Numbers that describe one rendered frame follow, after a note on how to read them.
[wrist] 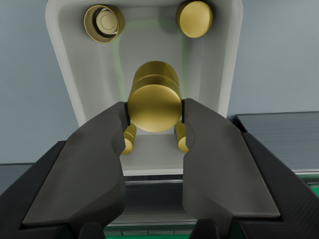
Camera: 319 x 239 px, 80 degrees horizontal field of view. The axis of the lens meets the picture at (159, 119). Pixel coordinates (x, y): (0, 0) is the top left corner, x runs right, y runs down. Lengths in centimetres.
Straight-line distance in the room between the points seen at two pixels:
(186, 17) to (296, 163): 21
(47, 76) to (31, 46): 4
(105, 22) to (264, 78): 24
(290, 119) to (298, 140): 5
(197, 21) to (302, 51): 18
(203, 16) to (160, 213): 26
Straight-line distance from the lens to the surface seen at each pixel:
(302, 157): 29
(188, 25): 22
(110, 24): 25
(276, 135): 32
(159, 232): 32
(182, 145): 28
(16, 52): 35
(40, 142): 42
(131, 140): 28
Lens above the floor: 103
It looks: 58 degrees down
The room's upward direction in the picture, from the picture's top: 180 degrees counter-clockwise
